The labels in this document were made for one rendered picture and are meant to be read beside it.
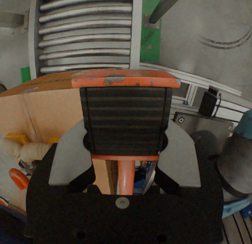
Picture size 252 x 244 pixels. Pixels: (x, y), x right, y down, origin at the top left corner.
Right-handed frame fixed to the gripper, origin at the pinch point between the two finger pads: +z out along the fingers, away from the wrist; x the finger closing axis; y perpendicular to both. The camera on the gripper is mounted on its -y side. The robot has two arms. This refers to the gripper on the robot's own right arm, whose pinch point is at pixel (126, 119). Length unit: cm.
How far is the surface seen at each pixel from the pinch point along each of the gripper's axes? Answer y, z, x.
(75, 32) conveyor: -23, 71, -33
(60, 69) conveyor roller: 0, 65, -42
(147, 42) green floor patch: -18, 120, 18
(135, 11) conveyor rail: -30, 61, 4
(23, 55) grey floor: -21, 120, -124
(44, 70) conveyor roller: -1, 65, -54
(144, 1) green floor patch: -62, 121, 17
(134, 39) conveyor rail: -14, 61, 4
